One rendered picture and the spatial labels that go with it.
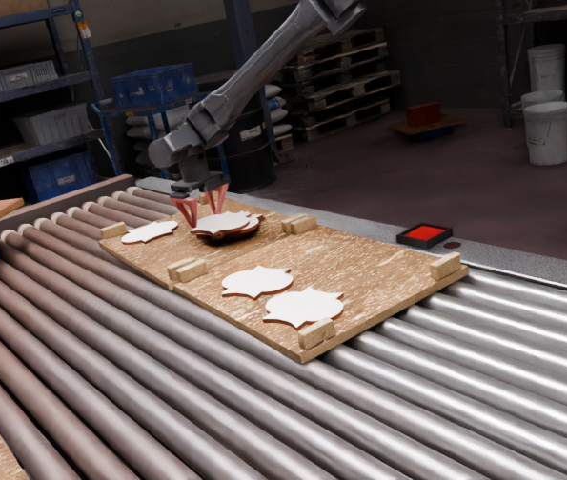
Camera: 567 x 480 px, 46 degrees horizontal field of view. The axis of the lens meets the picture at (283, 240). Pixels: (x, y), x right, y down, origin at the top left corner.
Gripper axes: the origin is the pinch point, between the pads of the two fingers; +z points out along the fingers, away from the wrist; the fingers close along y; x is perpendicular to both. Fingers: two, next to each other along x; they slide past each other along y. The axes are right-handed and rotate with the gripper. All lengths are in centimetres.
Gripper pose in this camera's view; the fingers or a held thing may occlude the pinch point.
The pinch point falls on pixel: (205, 218)
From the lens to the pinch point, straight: 147.1
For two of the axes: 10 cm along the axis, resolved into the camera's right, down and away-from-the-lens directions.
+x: -7.6, -1.1, 6.3
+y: 6.2, -3.7, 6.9
